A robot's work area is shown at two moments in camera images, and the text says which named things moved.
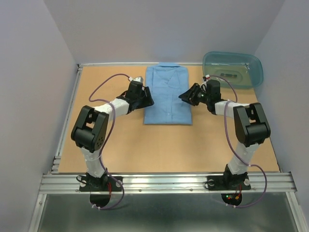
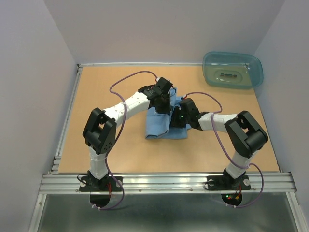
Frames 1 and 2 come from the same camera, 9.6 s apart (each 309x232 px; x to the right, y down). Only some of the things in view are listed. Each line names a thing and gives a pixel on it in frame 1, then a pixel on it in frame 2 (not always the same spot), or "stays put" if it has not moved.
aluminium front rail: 167,182 stays put
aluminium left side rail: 55,166 stays put
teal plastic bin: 235,70 stays put
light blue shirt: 166,81 -> 158,125
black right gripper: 189,96 -> 174,121
